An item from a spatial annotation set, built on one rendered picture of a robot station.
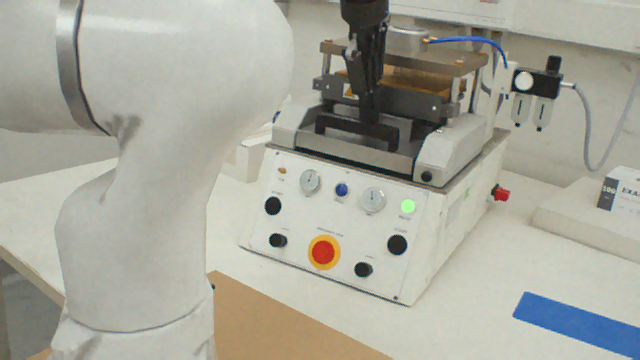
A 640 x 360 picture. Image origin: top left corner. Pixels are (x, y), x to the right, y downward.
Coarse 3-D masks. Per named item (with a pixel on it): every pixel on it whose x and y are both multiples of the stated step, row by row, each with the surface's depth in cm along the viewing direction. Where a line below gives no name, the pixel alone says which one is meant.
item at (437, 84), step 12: (336, 72) 114; (384, 72) 118; (396, 72) 116; (408, 72) 115; (420, 72) 121; (384, 84) 110; (396, 84) 109; (408, 84) 110; (420, 84) 111; (432, 84) 111; (444, 84) 112; (444, 96) 109
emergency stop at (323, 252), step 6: (318, 246) 105; (324, 246) 104; (330, 246) 104; (312, 252) 105; (318, 252) 104; (324, 252) 104; (330, 252) 104; (318, 258) 104; (324, 258) 104; (330, 258) 104
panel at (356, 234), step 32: (288, 160) 110; (288, 192) 109; (320, 192) 107; (352, 192) 105; (384, 192) 102; (416, 192) 100; (256, 224) 111; (288, 224) 109; (320, 224) 106; (352, 224) 104; (384, 224) 101; (416, 224) 99; (288, 256) 108; (352, 256) 103; (384, 256) 101; (384, 288) 100
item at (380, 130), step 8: (320, 112) 106; (328, 112) 106; (320, 120) 106; (328, 120) 105; (336, 120) 104; (344, 120) 104; (352, 120) 103; (360, 120) 103; (320, 128) 106; (336, 128) 105; (344, 128) 104; (352, 128) 103; (360, 128) 103; (368, 128) 102; (376, 128) 101; (384, 128) 101; (392, 128) 100; (368, 136) 102; (376, 136) 102; (384, 136) 101; (392, 136) 100; (392, 144) 101; (392, 152) 101
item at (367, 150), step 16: (336, 112) 112; (352, 112) 110; (304, 128) 110; (400, 128) 107; (304, 144) 109; (320, 144) 107; (336, 144) 106; (352, 144) 104; (368, 144) 104; (384, 144) 105; (400, 144) 106; (416, 144) 107; (368, 160) 104; (384, 160) 102; (400, 160) 101
